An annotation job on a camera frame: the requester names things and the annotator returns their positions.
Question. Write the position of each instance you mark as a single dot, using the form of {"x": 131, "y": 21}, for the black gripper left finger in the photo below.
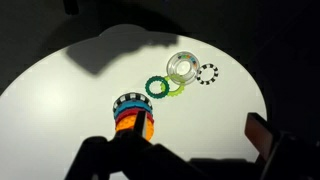
{"x": 110, "y": 156}

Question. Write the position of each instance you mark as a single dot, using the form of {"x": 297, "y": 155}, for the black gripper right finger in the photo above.
{"x": 286, "y": 156}

